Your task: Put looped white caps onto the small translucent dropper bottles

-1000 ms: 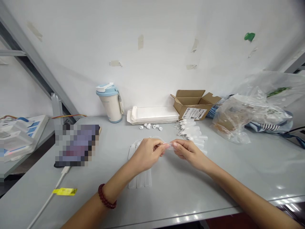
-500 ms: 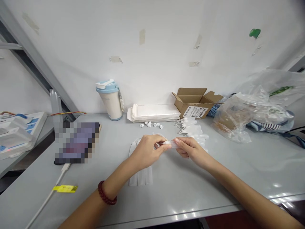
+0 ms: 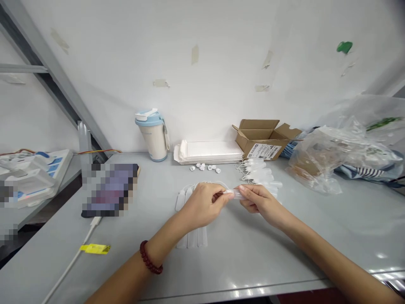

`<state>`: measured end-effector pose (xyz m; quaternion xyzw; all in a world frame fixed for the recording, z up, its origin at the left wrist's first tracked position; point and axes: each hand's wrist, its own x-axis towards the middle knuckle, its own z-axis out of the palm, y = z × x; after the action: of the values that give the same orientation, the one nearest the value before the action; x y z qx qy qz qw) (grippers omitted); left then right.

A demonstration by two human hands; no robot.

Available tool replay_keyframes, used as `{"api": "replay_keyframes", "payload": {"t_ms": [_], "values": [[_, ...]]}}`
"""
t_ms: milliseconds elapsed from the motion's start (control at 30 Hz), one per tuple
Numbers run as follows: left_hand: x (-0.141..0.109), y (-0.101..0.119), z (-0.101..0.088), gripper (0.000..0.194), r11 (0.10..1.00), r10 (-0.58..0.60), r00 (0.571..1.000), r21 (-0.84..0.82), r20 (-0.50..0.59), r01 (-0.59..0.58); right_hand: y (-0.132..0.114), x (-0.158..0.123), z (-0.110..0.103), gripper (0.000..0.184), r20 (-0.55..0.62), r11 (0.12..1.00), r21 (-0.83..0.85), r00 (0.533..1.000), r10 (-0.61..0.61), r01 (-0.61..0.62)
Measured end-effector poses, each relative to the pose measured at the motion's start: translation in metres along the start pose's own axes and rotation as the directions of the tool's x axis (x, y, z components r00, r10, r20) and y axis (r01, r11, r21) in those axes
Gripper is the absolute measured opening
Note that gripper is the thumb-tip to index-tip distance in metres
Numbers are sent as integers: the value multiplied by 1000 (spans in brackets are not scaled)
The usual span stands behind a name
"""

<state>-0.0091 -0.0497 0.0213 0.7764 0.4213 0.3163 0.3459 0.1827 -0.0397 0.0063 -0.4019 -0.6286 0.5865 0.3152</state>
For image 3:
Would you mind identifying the orange and red wires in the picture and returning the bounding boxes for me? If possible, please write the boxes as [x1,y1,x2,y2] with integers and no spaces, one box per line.
[0,148,113,156]

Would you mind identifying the white and blue power strip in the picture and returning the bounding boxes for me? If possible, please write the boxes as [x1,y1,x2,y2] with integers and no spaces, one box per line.
[0,149,74,210]

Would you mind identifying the person's right hand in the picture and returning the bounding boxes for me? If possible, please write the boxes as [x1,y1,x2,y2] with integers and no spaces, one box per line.
[233,184,286,229]

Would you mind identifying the green sticker remnant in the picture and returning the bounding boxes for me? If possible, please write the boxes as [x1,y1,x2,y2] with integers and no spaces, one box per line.
[336,41,354,55]

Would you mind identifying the white charging cable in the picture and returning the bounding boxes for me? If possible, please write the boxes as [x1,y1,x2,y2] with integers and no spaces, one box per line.
[40,216,104,304]

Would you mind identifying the grey metal frame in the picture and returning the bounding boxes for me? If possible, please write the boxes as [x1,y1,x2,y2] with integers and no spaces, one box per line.
[0,0,122,159]

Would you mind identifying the person's left hand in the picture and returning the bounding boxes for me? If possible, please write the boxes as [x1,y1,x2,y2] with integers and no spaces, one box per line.
[174,182,235,228]

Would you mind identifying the small clear plastic vial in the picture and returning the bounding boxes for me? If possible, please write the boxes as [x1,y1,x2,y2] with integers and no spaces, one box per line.
[225,188,247,201]

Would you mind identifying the blue striped cloth bag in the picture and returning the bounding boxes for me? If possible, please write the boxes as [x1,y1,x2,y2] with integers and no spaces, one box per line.
[334,149,405,183]

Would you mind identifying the blue and white water bottle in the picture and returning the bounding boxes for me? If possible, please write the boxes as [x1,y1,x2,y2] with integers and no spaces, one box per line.
[134,107,170,163]

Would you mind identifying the yellow cable tag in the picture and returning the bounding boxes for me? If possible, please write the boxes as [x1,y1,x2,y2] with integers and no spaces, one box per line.
[78,243,112,255]

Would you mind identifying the stack of white flat packets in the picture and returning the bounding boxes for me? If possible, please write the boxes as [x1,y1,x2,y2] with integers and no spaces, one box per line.
[173,139,245,166]

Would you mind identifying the black smartphone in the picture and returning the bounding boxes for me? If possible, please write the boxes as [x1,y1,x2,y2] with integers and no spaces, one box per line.
[81,163,142,220]

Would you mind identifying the cluster of small white caps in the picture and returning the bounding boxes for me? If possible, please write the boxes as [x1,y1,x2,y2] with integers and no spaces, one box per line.
[189,162,222,175]

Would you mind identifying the open cardboard box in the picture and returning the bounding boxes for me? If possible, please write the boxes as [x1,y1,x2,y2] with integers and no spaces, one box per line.
[232,119,303,162]

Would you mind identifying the bundle of white flat strips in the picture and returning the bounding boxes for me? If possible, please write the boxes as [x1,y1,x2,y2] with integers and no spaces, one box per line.
[175,180,229,250]

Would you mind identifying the crumpled clear plastic bag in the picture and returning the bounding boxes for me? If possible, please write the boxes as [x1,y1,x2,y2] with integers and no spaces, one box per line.
[287,94,405,195]

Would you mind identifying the pile of clear plastic vials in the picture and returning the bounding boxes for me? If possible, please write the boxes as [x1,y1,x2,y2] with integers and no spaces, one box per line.
[235,157,283,205]

